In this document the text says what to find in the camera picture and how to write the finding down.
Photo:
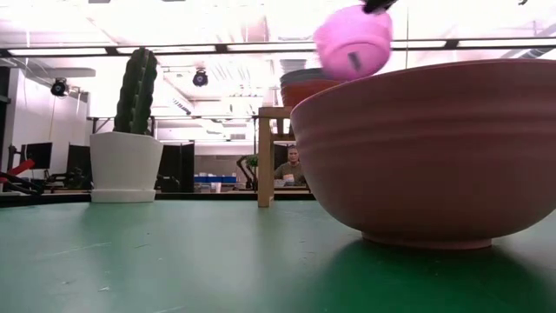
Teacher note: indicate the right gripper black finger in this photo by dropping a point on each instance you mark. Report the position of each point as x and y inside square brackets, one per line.
[379, 4]

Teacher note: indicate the purple translucent small bowl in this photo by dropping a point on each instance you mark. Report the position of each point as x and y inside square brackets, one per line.
[347, 39]

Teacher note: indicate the black background robot arm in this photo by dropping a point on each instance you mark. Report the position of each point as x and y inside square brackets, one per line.
[244, 169]

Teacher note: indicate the wooden slatted shelf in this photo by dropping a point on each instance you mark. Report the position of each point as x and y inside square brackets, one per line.
[265, 165]

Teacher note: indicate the pink bowl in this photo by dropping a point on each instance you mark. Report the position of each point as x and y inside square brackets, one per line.
[434, 165]

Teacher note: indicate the person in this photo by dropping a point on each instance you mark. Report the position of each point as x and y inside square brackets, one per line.
[292, 169]

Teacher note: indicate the blue storage bin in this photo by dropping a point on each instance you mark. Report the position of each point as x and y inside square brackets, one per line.
[215, 179]

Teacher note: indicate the white cup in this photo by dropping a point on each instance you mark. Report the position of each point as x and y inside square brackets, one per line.
[216, 187]

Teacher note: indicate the black partition panel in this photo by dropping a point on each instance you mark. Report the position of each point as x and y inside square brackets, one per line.
[178, 165]

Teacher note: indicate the green cactus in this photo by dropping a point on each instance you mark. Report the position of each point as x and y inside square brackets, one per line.
[137, 95]

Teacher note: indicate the white plant pot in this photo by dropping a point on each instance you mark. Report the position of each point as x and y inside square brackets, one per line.
[126, 165]

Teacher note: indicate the green table mat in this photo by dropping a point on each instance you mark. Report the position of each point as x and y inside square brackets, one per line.
[174, 261]

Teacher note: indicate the black monitor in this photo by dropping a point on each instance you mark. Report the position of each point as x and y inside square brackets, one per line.
[79, 158]
[38, 155]

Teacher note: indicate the red bar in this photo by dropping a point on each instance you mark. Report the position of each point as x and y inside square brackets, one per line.
[19, 168]

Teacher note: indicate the black ceiling camera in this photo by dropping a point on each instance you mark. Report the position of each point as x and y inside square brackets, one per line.
[200, 78]
[59, 88]

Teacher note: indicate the black table frame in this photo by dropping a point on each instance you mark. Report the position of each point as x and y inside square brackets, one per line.
[195, 196]

